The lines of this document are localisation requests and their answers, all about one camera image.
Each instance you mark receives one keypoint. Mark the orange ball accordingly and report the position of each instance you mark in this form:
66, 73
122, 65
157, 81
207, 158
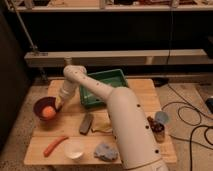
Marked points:
48, 112

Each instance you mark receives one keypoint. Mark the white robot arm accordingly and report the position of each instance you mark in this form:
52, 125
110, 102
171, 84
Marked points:
136, 144

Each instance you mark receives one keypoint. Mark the wooden shelf rack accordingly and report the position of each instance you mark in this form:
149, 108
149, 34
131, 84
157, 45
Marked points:
113, 32

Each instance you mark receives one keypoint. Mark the green plastic tray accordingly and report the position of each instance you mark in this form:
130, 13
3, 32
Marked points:
114, 78

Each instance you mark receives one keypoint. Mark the metal clamp pole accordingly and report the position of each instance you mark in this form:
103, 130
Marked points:
33, 46

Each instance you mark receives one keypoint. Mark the dark red bowl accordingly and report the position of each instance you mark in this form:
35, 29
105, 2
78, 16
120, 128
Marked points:
41, 104

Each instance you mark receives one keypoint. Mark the blue crumpled cloth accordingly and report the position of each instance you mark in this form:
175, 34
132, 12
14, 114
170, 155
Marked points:
105, 153

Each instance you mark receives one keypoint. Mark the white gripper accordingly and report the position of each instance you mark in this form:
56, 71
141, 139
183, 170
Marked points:
65, 93

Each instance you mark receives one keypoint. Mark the orange carrot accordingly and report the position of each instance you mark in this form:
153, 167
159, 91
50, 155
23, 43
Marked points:
50, 148

